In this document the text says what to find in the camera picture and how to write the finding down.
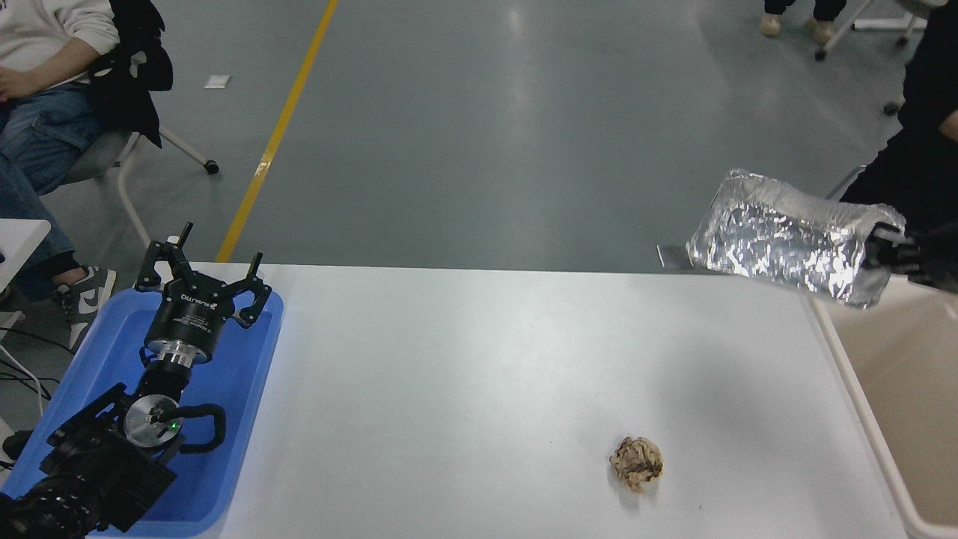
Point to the seated person's hand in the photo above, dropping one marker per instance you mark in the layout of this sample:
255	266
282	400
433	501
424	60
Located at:
13	84

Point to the silver foil tray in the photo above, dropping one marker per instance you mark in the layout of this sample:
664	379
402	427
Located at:
778	236

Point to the small white table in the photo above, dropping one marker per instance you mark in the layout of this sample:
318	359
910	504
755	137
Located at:
19	239

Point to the tan paper ball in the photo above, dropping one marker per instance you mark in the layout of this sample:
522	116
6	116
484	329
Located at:
636	464

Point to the white paper scrap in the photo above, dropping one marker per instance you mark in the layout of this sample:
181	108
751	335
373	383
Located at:
217	81

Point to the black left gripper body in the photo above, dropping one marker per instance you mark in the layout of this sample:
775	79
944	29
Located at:
187	318

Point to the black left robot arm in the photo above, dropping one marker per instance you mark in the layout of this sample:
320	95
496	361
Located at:
97	464

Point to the white rolling chair base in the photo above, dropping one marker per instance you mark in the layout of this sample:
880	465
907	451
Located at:
883	26

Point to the standing person's hand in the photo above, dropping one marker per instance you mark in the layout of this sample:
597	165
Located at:
952	126

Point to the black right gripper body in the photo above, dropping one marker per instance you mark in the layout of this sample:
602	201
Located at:
939	262

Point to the blue plastic tray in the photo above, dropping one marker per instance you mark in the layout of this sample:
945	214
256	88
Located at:
239	359

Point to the white swivel chair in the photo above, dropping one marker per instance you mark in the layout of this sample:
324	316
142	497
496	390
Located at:
127	180

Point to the distant person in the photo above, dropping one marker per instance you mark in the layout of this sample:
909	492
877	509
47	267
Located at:
819	15

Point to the silver floor plate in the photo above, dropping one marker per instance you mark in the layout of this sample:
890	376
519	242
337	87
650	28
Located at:
670	258

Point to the large pale bin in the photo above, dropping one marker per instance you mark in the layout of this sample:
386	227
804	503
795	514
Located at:
913	404

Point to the black jacket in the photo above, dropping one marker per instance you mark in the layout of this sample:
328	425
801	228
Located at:
135	67

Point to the seated person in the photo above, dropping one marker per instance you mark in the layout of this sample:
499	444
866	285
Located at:
37	142

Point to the seated person's forearm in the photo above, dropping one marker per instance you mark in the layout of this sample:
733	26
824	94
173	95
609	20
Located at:
67	66

